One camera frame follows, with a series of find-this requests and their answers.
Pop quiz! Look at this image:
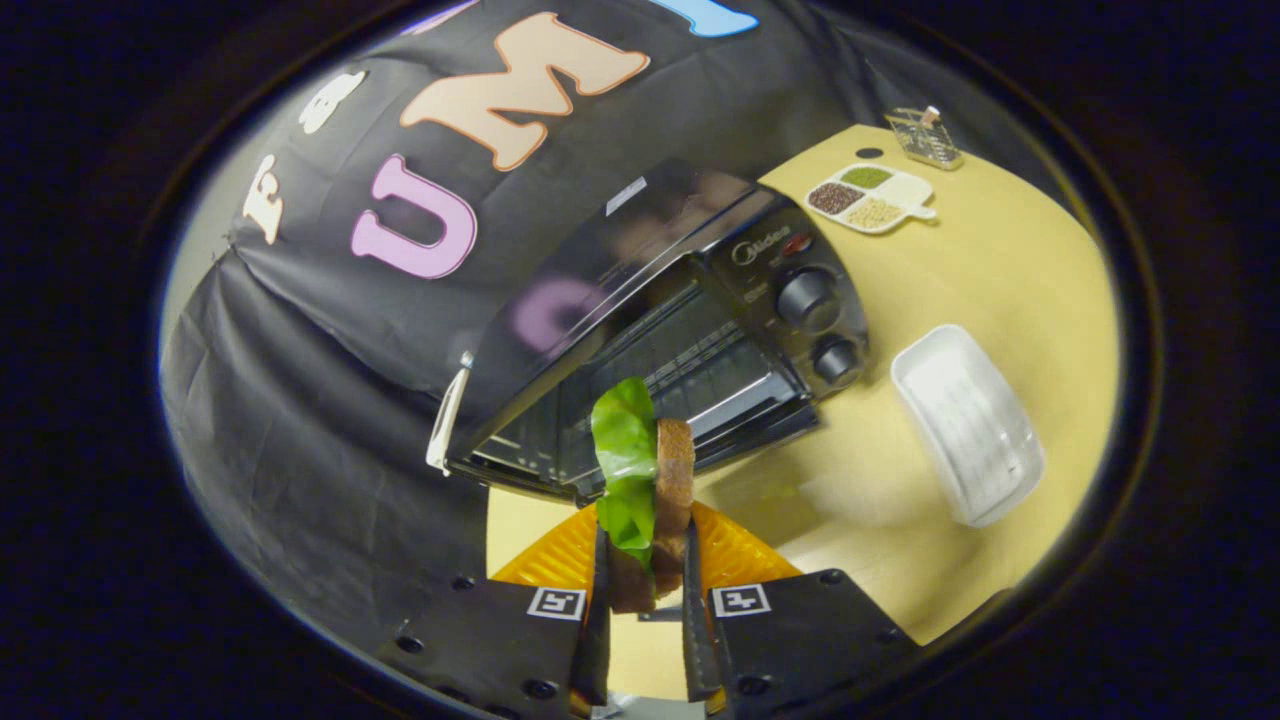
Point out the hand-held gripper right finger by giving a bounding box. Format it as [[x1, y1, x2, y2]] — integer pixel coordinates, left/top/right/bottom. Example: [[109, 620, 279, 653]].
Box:
[[682, 500, 922, 720]]

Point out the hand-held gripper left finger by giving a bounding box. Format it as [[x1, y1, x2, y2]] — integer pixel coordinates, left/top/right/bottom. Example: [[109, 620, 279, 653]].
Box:
[[375, 502, 612, 720]]

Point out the white bread lettuce sandwich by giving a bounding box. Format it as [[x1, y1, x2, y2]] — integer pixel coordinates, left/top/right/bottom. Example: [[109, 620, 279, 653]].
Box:
[[590, 377, 698, 614]]

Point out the small wire basket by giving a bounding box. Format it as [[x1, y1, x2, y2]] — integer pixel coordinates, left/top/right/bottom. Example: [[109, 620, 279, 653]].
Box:
[[885, 105, 966, 171]]

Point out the black toaster oven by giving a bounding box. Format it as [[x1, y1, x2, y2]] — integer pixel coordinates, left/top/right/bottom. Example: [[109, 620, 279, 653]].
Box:
[[445, 160, 869, 503]]

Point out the white rectangular dish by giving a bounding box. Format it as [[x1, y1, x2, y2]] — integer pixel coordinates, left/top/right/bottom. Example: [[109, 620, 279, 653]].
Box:
[[890, 323, 1046, 528]]

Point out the white divided seed tray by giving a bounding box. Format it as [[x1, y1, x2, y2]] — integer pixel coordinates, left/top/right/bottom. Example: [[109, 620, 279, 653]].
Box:
[[805, 163, 938, 236]]

